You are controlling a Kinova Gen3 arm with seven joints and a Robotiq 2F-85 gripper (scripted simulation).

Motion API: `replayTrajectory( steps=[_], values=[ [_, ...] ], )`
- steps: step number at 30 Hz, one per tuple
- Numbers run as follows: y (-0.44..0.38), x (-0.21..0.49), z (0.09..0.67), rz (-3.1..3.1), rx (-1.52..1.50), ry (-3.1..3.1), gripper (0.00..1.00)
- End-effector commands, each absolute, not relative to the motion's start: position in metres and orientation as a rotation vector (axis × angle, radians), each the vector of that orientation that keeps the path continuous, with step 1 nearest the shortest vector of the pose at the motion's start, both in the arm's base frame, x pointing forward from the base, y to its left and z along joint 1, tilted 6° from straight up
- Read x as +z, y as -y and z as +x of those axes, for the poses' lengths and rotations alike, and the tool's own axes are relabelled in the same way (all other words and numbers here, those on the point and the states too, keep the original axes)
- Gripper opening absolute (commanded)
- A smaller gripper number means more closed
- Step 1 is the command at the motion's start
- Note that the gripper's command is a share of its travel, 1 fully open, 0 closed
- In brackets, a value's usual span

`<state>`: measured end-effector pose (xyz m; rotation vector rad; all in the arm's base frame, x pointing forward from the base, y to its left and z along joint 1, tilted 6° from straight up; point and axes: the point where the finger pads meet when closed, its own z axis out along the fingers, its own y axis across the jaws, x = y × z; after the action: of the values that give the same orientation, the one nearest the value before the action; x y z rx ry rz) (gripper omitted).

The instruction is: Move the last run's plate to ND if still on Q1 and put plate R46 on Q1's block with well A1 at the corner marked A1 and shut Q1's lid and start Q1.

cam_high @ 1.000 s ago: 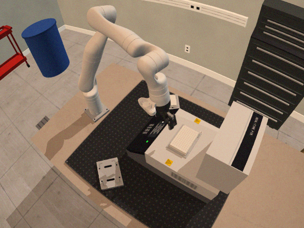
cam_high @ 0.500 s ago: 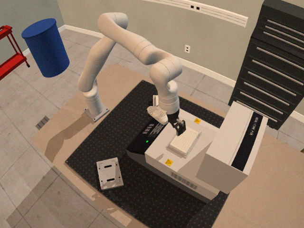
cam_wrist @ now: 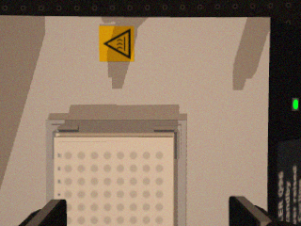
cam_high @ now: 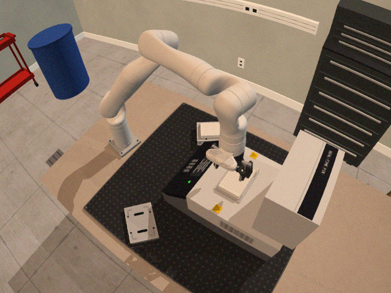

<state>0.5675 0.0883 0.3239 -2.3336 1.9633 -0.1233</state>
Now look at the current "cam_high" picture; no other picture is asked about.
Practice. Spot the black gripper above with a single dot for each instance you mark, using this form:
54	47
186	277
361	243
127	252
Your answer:
246	166

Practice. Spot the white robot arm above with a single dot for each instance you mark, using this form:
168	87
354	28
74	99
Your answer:
159	48

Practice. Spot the grey benchtop machine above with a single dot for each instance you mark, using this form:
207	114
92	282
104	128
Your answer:
282	205

